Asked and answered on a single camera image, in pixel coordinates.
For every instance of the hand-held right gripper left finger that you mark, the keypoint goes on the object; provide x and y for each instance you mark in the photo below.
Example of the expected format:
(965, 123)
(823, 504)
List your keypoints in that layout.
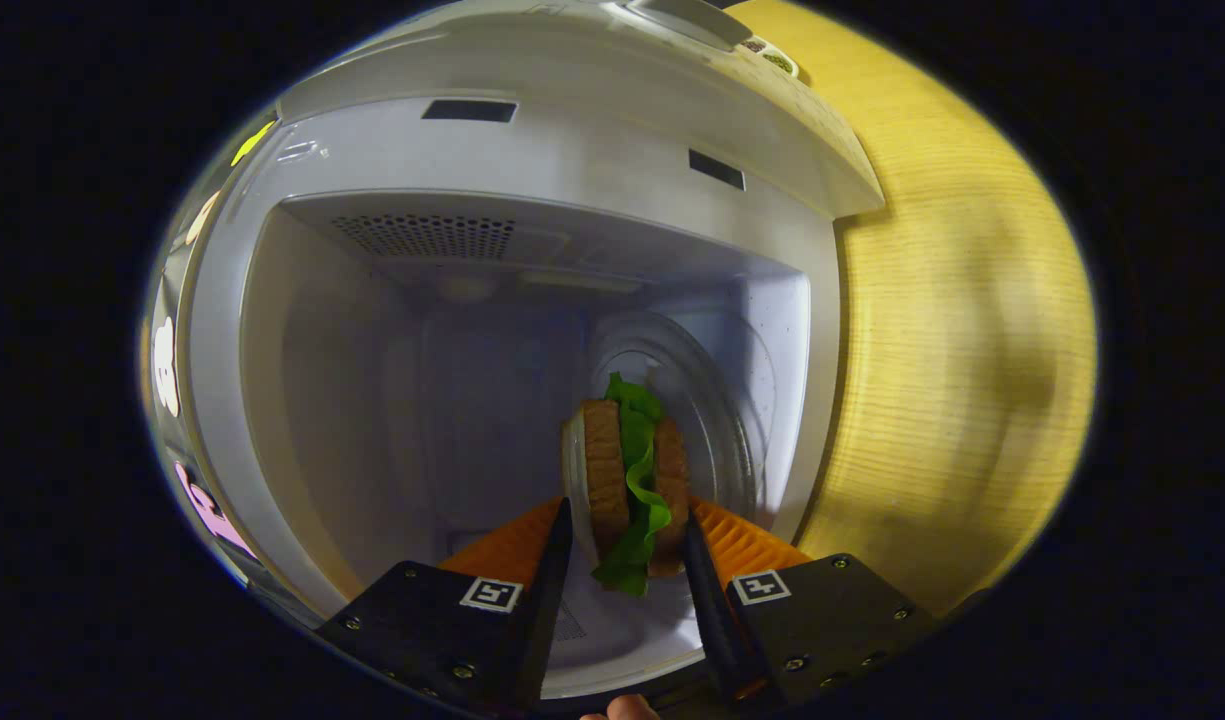
(547, 600)

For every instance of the white divided plate of beans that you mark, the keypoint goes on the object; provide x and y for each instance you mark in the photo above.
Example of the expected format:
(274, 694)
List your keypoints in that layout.
(772, 58)

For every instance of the white microwave oven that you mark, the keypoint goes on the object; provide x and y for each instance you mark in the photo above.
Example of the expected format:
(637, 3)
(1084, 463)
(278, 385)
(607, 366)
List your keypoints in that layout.
(572, 150)

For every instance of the lettuce sandwich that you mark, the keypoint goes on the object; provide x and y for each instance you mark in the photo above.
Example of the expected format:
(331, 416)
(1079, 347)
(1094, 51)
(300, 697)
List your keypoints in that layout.
(607, 470)

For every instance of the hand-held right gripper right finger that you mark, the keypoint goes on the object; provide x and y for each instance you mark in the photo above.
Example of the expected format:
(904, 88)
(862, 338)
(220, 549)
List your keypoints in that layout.
(712, 620)

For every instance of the glass microwave turntable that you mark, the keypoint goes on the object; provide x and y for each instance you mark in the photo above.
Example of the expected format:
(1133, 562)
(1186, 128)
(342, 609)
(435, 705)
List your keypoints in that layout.
(712, 400)

